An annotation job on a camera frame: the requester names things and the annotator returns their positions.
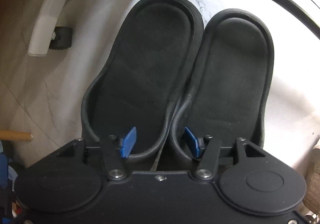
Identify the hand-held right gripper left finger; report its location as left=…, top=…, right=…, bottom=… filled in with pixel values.
left=54, top=127, right=137, bottom=181

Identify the white curved frame bar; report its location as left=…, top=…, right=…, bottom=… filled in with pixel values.
left=27, top=0, right=80, bottom=57

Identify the blue cloth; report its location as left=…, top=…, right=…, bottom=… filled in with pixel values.
left=0, top=140, right=18, bottom=224

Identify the black slipper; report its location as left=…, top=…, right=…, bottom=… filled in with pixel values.
left=80, top=0, right=204, bottom=162
left=156, top=9, right=275, bottom=172

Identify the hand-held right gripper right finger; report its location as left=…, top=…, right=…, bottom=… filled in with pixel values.
left=184, top=127, right=267, bottom=180

